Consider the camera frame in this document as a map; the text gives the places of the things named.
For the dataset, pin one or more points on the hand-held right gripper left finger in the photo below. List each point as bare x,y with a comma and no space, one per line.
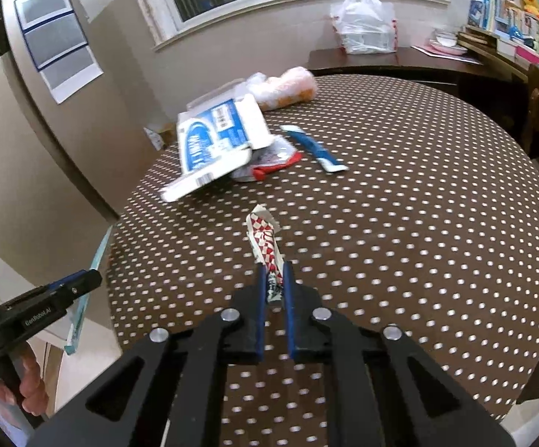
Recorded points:
261,307

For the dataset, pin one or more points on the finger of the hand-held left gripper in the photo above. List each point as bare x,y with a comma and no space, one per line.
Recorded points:
85,280

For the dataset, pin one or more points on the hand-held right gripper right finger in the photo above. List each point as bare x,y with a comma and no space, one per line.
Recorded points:
290,307

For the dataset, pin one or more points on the teal packet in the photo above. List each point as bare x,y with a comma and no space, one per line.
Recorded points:
79,321

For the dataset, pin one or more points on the red white checkered wrapper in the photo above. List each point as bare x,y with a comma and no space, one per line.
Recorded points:
264,237

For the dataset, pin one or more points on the silver and red foil wrapper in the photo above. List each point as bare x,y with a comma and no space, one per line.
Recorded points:
269,167

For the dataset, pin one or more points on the blue and white wrapper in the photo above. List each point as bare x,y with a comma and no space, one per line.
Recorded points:
313,146

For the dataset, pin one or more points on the white and blue carton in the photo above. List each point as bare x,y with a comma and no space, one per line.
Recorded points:
213,144

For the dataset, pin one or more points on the clear bag with orange contents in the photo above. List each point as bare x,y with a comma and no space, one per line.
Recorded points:
292,86

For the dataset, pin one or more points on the person's left hand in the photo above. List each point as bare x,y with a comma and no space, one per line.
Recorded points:
30,382

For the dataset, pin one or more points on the round polka dot table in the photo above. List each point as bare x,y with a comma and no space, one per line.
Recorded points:
413,242

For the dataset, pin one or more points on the open brown cardboard box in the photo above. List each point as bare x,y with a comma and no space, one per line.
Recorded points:
160,136

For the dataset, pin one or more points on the gold double-door refrigerator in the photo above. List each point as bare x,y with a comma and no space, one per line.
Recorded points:
111,102

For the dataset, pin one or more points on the unframed white printed sheet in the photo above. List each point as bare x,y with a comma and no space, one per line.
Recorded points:
71,77

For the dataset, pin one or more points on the blue-framed printed sheet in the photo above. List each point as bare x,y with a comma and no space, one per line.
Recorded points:
44,4
55,37

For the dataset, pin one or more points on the dark wooden side table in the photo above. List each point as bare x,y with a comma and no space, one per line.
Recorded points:
390,63

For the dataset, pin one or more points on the pink place mat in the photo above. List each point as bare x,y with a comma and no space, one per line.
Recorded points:
425,51

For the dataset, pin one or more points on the white plastic bag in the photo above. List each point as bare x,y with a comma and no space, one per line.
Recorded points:
365,23

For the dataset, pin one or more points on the white ceramic bowl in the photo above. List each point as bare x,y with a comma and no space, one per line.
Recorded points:
448,42

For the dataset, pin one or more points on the wooden desk shelf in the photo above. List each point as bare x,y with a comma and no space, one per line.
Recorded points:
483,44

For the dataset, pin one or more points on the blue small figurine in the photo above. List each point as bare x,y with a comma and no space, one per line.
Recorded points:
517,32

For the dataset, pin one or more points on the row of books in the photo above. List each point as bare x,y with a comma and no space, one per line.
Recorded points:
493,14

